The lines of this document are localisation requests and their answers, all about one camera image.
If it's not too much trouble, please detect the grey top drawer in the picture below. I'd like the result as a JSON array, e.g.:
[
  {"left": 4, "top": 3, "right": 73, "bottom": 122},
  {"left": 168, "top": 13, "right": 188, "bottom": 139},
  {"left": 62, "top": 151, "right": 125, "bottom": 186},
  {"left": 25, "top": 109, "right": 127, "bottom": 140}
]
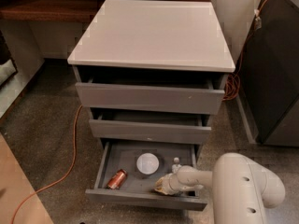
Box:
[{"left": 76, "top": 82, "right": 224, "bottom": 115}]

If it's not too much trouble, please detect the dark wooden counter shelf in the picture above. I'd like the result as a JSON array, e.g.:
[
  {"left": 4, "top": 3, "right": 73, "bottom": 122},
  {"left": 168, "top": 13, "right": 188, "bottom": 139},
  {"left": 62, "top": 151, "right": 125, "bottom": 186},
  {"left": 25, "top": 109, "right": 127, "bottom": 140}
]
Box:
[{"left": 0, "top": 0, "right": 210, "bottom": 23}]

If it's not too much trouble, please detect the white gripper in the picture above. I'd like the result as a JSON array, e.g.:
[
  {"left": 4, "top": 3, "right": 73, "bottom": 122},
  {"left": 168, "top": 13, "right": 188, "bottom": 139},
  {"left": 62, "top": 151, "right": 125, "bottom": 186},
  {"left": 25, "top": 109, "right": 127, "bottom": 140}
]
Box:
[{"left": 154, "top": 174, "right": 187, "bottom": 195}]

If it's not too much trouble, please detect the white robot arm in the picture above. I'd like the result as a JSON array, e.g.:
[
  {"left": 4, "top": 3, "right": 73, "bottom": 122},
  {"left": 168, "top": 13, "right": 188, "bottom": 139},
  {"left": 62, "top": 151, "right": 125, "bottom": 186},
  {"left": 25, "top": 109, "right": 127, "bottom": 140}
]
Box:
[{"left": 155, "top": 153, "right": 286, "bottom": 224}]

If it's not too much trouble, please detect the grey middle drawer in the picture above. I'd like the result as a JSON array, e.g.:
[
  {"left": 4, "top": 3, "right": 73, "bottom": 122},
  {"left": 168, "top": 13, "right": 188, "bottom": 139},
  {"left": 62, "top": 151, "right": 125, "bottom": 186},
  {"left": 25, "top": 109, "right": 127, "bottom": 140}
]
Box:
[{"left": 89, "top": 109, "right": 211, "bottom": 145}]

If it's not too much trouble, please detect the clear plastic bottle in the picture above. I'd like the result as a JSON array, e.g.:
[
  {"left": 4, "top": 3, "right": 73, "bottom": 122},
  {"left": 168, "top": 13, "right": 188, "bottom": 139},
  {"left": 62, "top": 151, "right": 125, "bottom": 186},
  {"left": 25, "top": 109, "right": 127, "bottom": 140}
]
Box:
[{"left": 172, "top": 157, "right": 181, "bottom": 174}]

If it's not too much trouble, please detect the grey drawer cabinet white top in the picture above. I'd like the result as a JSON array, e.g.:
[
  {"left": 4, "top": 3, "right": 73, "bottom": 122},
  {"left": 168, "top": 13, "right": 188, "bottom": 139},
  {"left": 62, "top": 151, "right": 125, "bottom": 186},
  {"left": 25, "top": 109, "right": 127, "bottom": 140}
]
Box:
[{"left": 66, "top": 0, "right": 236, "bottom": 212}]

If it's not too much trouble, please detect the dark cabinet on right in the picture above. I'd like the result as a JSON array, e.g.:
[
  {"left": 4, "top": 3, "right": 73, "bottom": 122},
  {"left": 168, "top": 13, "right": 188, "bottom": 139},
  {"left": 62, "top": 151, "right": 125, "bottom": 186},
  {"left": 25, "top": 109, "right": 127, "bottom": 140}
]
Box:
[{"left": 238, "top": 0, "right": 299, "bottom": 147}]

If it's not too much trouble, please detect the grey drawer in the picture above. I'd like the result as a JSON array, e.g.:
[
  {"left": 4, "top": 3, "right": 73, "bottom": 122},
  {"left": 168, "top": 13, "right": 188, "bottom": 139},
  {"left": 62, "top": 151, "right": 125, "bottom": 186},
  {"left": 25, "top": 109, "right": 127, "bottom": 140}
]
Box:
[
  {"left": 86, "top": 140, "right": 206, "bottom": 211},
  {"left": 76, "top": 82, "right": 224, "bottom": 115},
  {"left": 89, "top": 109, "right": 211, "bottom": 145}
]

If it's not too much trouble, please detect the orange soda can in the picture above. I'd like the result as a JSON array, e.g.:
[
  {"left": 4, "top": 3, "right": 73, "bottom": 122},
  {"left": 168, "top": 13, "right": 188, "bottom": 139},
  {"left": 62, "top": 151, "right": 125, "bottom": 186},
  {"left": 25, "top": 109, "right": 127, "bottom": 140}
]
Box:
[{"left": 107, "top": 169, "right": 127, "bottom": 189}]

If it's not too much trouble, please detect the orange extension cable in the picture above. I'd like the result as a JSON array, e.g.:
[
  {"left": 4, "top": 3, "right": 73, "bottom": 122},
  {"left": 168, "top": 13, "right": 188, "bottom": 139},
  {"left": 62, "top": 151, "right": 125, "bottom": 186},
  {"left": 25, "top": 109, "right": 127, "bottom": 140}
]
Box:
[{"left": 10, "top": 0, "right": 299, "bottom": 224}]

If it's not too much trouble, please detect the dark framed object at left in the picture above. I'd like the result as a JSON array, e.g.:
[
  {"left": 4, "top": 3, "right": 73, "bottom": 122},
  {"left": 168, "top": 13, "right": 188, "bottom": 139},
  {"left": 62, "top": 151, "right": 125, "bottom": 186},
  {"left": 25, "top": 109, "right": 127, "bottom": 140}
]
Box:
[{"left": 0, "top": 31, "right": 18, "bottom": 88}]

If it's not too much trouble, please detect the white round bowl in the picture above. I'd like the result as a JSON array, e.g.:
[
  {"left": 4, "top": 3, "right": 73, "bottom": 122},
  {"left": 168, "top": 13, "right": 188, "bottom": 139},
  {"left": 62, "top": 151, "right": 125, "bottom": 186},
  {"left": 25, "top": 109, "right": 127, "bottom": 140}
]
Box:
[{"left": 136, "top": 153, "right": 160, "bottom": 175}]

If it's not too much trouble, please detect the grey bottom drawer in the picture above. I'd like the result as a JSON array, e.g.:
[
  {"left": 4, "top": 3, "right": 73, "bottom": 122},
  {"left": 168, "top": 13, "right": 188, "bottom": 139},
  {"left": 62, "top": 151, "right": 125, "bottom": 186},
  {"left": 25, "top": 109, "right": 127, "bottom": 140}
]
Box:
[{"left": 86, "top": 140, "right": 206, "bottom": 211}]

